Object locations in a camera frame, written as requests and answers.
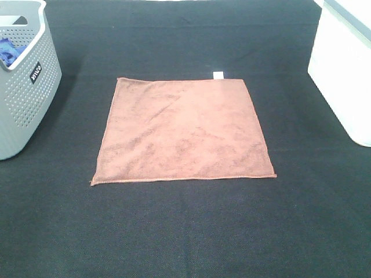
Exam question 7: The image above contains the white plastic bin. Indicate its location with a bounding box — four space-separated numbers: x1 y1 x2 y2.
308 1 370 147

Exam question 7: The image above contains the brown microfibre towel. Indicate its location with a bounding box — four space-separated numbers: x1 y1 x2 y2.
91 77 276 185

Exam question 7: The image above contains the blue cloth in basket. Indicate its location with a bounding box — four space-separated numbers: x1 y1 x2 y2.
1 38 26 67

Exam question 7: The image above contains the grey perforated laundry basket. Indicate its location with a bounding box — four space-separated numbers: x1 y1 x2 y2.
1 1 62 160

